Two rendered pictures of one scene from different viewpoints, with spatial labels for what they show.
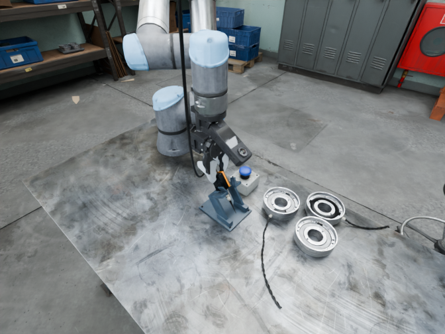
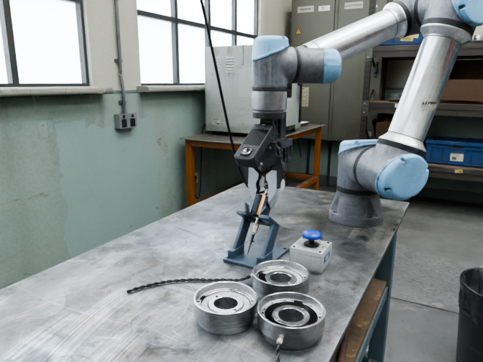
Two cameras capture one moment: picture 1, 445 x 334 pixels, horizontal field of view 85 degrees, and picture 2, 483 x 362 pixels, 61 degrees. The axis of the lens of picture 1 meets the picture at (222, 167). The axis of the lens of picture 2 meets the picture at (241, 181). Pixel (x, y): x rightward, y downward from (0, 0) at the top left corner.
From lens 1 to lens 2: 0.90 m
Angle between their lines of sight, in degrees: 73
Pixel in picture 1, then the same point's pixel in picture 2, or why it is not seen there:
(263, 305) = (131, 284)
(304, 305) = (128, 308)
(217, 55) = (256, 50)
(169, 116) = (341, 164)
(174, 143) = (338, 204)
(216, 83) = (254, 76)
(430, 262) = not seen: outside the picture
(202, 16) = (420, 54)
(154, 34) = not seen: hidden behind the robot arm
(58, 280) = not seen: hidden behind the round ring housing
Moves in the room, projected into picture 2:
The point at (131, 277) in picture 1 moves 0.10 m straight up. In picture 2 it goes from (162, 227) to (161, 191)
